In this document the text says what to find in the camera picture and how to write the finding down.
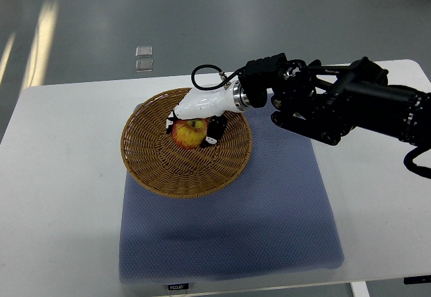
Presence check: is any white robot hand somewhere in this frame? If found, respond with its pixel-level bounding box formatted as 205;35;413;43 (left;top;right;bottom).
166;88;236;148

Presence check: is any red yellow apple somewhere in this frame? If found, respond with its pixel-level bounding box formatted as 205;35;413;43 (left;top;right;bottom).
172;119;208;150

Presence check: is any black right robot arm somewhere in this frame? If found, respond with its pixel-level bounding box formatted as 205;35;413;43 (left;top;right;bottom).
166;53;430;148

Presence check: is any brown wicker basket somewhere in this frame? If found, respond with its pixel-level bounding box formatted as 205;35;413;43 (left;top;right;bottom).
121;88;252;199

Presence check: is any lower floor tile plate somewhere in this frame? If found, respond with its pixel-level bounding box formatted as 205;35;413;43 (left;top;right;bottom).
135;59;154;72

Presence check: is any floor tile plate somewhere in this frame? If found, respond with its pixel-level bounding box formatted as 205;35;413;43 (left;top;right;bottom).
135;59;154;72
135;46;153;57

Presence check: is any upper floor tile plate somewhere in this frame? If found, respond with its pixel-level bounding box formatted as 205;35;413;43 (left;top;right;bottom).
135;46;153;57

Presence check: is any blue textured cloth mat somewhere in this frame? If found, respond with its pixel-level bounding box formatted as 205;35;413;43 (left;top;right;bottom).
119;105;344;284

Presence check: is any table label tag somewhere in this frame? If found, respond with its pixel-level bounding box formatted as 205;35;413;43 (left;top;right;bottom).
166;283;190;292

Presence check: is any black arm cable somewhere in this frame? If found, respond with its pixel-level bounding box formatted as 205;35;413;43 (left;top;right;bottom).
191;64;233;91

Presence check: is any black table bracket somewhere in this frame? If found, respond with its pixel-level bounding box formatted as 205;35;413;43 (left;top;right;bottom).
403;275;431;285

